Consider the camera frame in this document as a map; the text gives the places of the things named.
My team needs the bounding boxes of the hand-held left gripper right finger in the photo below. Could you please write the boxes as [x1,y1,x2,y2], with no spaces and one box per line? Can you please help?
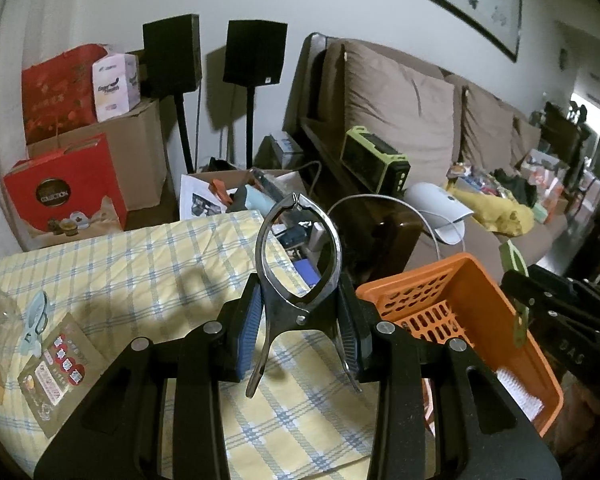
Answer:
[332,280,561,480]

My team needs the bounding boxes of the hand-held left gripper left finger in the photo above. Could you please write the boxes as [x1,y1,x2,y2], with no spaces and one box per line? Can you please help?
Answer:
[34,272,266,480]

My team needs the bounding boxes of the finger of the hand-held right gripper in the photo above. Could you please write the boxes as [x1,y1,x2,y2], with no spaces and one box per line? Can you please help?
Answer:
[502,266,600,333]

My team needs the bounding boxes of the metal clamp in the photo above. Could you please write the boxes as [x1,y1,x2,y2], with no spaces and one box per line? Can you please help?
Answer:
[245,192,363,398]

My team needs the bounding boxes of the green clothes clip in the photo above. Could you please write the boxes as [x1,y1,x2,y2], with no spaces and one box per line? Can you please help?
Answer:
[499,240,529,348]

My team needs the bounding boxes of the white foam net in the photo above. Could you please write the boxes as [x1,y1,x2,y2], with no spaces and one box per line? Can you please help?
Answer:
[495,366,543,421]

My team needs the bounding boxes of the orange plastic basket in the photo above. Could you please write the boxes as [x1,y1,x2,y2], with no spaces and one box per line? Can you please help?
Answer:
[355,253,565,438]

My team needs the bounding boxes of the gold snack pouch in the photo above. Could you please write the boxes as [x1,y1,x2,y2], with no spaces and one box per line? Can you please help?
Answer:
[17,312,108,438]

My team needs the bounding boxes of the pale blue clothes clip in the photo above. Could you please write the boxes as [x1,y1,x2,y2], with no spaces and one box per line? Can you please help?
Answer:
[21,290,51,357]

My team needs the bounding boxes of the purple package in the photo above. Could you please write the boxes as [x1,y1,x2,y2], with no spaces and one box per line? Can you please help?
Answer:
[292,258,322,291]

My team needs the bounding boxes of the yellow cloth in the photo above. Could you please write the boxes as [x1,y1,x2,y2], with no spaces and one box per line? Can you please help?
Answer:
[450,187,536,236]

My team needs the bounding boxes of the dark brown appliance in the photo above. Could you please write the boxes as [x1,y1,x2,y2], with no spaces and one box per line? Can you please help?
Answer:
[370,200,431,281]

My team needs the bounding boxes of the pile of colourful packages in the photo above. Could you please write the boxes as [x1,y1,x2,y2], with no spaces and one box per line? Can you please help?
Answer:
[450,147,571,221]

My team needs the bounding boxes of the yellow plaid tablecloth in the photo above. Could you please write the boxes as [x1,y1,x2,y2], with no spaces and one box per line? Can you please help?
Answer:
[0,209,396,480]

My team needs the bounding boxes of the pale blue plastic tube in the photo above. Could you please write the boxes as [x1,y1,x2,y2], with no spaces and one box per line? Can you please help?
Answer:
[232,185,276,211]

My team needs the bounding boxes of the white curved device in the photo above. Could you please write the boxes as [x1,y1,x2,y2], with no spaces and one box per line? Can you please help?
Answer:
[405,182,473,246]

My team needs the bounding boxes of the white printed paper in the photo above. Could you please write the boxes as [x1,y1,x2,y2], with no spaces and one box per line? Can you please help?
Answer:
[180,175,231,221]

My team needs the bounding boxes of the dark wooden cabinet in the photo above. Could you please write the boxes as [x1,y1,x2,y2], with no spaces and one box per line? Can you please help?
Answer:
[542,101,591,181]

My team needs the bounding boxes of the open cardboard carton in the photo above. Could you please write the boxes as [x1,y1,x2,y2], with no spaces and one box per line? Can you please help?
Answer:
[180,167,321,221]

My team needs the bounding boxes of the green portable radio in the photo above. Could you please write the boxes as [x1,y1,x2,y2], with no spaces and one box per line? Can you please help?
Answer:
[341,126,412,193]

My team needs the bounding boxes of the large cardboard box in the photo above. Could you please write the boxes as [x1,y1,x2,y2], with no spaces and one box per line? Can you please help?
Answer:
[26,100,168,213]

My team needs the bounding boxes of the large brown sofa cushion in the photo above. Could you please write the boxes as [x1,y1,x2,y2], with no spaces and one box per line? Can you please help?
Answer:
[342,40,456,173]

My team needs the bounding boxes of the brown sofa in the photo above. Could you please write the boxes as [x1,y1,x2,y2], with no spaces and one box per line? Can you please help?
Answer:
[284,32,586,291]

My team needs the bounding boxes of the red gift box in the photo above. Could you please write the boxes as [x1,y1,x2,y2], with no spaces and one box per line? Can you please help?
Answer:
[2,132,128,251]

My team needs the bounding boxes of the white tissue pack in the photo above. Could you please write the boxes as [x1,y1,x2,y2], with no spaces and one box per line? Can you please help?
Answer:
[91,52,142,122]

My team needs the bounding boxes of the black speaker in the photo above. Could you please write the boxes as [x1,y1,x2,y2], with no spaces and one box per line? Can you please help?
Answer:
[142,13,203,98]
[223,20,288,86]

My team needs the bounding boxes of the red patterned bag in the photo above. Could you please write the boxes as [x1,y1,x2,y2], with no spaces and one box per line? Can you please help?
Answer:
[21,44,108,146]

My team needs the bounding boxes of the white cable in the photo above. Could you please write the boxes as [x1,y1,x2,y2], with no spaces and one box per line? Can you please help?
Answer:
[327,194,468,266]

